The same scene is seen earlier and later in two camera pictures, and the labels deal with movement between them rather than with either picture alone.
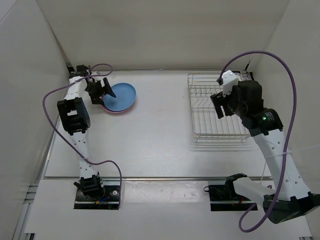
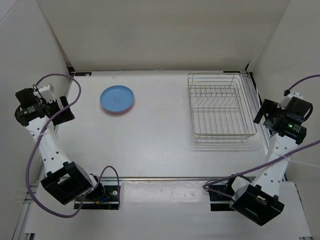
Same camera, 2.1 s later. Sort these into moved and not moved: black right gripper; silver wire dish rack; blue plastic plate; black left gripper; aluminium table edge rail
Moved: blue plastic plate; black right gripper; black left gripper
Not moved: silver wire dish rack; aluminium table edge rail
